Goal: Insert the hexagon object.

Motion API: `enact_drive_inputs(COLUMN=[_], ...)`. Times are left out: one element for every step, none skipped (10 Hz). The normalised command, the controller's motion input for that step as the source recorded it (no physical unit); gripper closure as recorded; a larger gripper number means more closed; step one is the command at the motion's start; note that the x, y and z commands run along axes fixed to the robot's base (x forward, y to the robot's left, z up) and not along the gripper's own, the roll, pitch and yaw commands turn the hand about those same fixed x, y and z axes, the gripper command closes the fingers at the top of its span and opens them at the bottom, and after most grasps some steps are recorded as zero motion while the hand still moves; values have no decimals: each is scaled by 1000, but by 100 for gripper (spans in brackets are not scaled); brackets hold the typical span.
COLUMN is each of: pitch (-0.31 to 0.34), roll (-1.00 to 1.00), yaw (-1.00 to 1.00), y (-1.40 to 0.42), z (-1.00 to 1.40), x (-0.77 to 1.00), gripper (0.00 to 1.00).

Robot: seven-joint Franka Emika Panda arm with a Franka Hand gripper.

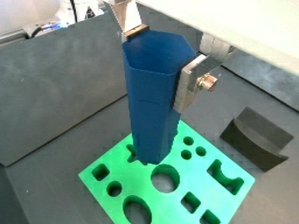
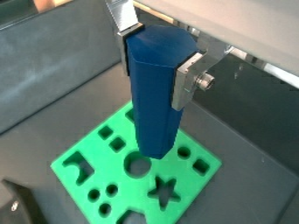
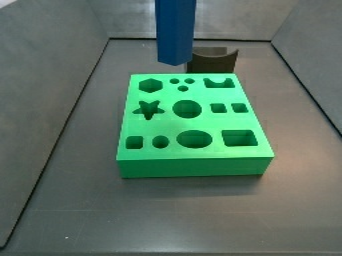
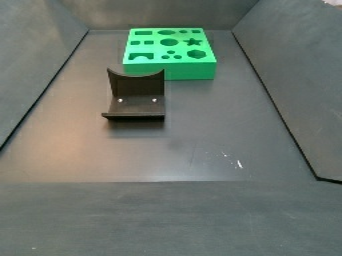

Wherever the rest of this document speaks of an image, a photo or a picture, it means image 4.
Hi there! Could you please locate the black curved holder stand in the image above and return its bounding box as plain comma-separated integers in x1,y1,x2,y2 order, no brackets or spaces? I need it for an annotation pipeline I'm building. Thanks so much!
102,69,166,120

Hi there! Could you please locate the green shape sorter block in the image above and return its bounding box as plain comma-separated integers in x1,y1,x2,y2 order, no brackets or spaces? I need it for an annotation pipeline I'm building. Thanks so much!
122,27,216,80

